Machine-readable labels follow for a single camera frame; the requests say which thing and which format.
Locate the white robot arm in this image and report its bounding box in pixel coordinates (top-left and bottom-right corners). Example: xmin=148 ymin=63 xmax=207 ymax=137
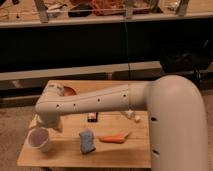
xmin=35 ymin=75 xmax=210 ymax=171

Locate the white ceramic cup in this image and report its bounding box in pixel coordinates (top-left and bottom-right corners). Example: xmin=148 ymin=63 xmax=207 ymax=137
xmin=28 ymin=128 xmax=51 ymax=153

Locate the dark rectangular box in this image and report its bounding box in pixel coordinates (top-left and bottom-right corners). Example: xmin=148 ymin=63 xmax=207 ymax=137
xmin=87 ymin=112 xmax=98 ymax=122

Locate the orange wooden bowl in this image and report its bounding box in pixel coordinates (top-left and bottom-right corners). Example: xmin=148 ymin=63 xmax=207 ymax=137
xmin=64 ymin=87 xmax=76 ymax=96

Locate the white plastic bottle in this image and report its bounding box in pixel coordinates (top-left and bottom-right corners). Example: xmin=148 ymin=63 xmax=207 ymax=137
xmin=122 ymin=110 xmax=141 ymax=123

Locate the wooden table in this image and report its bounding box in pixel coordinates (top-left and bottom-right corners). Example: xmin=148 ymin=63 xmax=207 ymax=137
xmin=16 ymin=79 xmax=153 ymax=169

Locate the orange carrot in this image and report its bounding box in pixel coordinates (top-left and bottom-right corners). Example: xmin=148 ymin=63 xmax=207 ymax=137
xmin=99 ymin=132 xmax=130 ymax=144

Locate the blue sponge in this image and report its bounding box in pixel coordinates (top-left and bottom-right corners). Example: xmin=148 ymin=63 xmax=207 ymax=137
xmin=79 ymin=129 xmax=96 ymax=154

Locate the orange object on shelf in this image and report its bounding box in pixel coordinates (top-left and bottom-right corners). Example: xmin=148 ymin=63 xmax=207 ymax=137
xmin=92 ymin=0 xmax=123 ymax=16

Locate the black object on shelf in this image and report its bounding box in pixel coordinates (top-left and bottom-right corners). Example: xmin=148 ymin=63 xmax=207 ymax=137
xmin=68 ymin=4 xmax=92 ymax=17

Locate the metal shelf rack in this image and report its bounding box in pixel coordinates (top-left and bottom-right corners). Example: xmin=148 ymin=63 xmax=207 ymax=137
xmin=0 ymin=0 xmax=213 ymax=28

